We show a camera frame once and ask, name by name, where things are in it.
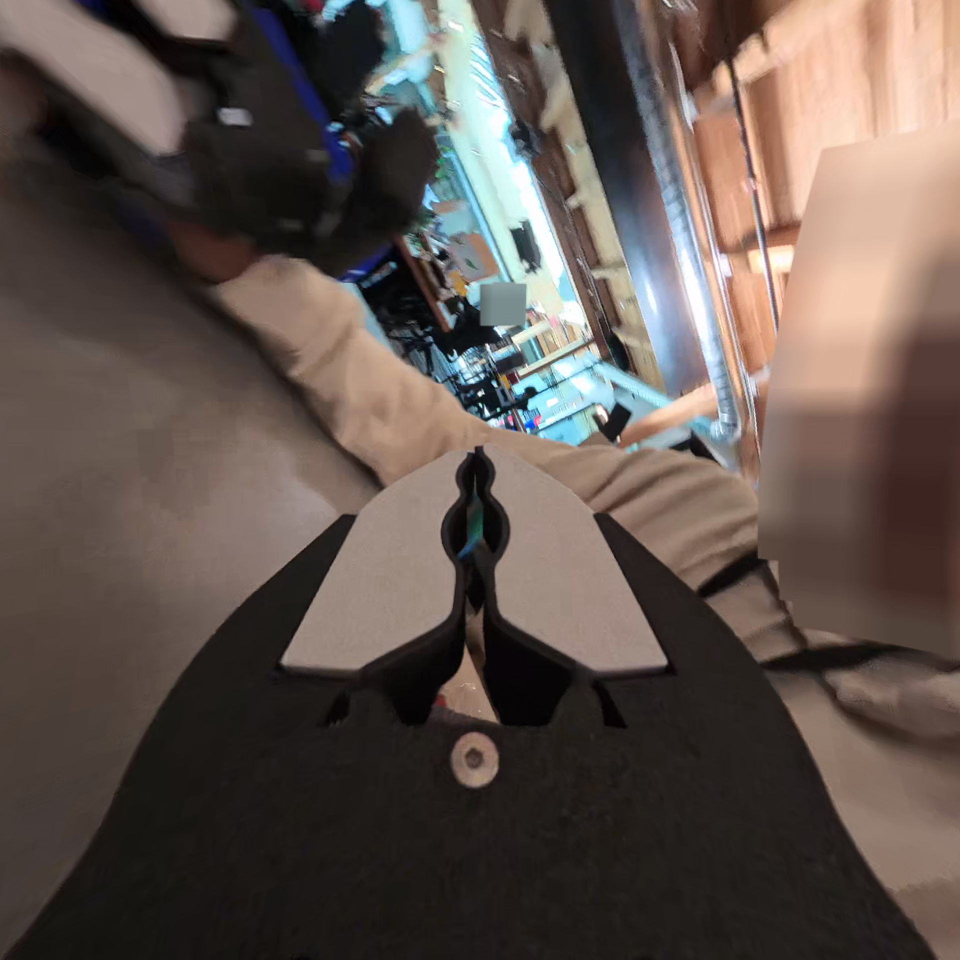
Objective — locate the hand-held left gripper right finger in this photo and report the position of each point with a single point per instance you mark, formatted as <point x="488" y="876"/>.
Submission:
<point x="577" y="592"/>

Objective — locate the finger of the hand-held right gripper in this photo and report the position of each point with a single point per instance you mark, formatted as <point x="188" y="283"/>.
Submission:
<point x="187" y="15"/>
<point x="112" y="97"/>

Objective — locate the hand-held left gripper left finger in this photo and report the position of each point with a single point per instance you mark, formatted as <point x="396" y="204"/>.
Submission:
<point x="367" y="592"/>

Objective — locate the person's right hand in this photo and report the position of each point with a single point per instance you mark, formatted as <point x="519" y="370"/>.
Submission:
<point x="210" y="255"/>

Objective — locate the wooden board green leaves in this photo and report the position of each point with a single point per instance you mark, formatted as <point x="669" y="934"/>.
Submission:
<point x="472" y="255"/>

